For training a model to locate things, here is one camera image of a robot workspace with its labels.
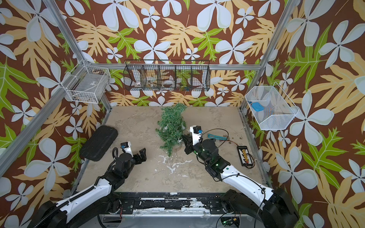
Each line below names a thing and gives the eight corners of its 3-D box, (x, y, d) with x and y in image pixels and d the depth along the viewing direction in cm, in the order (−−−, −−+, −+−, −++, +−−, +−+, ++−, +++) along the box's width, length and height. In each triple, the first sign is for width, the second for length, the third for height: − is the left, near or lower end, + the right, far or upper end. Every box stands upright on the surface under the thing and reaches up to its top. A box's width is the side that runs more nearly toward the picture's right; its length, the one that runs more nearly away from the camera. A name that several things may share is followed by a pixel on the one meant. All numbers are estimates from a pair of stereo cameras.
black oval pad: (80, 157, 94) (74, 152, 89) (101, 129, 109) (97, 124, 103) (101, 162, 92) (96, 158, 86) (120, 133, 106) (117, 128, 101)
